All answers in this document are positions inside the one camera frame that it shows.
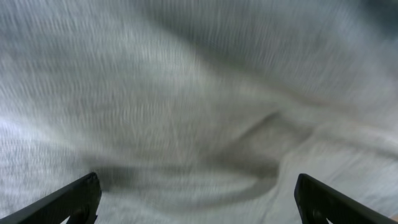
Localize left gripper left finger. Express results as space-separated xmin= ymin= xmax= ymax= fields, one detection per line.
xmin=1 ymin=172 xmax=102 ymax=224

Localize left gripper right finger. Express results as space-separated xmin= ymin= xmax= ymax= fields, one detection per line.
xmin=294 ymin=174 xmax=397 ymax=224

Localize light blue denim shorts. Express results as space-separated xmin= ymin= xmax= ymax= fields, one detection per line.
xmin=1 ymin=0 xmax=397 ymax=223

